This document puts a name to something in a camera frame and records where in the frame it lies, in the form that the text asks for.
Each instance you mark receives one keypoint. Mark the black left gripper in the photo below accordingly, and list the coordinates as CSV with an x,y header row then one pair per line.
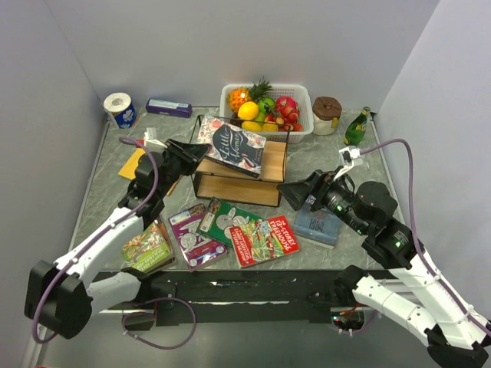
x,y
191,155

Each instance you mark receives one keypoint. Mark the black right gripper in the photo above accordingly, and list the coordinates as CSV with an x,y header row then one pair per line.
x,y
321,182

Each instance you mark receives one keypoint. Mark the Little Women floral book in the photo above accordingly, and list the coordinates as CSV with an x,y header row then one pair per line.
x,y
231,146

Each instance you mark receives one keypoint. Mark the green back-cover Treehouse book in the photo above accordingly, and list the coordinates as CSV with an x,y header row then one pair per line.
x,y
220,216

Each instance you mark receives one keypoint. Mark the red 13-Storey Treehouse book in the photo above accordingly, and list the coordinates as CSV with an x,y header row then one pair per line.
x,y
264,240

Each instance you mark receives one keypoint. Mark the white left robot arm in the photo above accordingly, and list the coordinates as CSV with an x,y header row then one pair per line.
x,y
63,295

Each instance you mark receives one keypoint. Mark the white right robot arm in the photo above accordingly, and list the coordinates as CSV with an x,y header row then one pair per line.
x,y
452,332

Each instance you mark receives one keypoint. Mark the blue 1984 book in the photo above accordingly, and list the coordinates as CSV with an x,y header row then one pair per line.
x,y
319,228

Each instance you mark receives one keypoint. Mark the dark toy grapes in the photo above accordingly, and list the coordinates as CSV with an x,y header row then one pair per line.
x,y
235,122

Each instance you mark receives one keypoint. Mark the yellow thin book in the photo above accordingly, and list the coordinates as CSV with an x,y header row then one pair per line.
x,y
128,169

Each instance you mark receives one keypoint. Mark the purple rectangular box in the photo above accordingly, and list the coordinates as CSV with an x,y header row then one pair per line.
x,y
174,109

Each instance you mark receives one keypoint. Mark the yellow toy lemon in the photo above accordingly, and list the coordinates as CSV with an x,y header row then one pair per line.
x,y
259,127

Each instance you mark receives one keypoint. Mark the brown book under green one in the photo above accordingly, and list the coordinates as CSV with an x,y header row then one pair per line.
x,y
170,260

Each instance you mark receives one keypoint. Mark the green glass bottle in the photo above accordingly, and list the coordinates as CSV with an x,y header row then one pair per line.
x,y
355,132

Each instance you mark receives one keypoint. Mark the yellow orange toy fruit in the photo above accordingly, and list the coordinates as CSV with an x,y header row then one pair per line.
x,y
248,111

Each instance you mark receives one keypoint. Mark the orange toy pineapple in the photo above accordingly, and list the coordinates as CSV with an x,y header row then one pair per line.
x,y
241,95

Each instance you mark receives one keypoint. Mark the white jar brown lid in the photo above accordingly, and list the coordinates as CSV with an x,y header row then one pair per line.
x,y
327,113

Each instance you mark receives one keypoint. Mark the toilet paper roll blue wrap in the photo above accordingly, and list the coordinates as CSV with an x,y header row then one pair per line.
x,y
120,109

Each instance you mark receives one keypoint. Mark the pink toy dragon fruit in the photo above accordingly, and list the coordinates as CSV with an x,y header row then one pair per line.
x,y
287,108

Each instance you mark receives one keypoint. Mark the purple back-cover Treehouse book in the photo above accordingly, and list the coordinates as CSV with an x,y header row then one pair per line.
x,y
198,250

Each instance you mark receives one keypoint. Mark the green toy apple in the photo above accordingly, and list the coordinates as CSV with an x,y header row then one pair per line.
x,y
266,105

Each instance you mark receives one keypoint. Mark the white plastic fruit basket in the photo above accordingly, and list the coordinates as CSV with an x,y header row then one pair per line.
x,y
299,94

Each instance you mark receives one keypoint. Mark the green 65-Storey Treehouse book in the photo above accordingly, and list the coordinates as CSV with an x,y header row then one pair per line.
x,y
147,251

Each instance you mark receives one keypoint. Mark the black wire wooden shelf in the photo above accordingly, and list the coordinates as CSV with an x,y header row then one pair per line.
x,y
214,180

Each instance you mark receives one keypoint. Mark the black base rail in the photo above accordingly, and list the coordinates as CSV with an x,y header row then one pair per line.
x,y
242,296

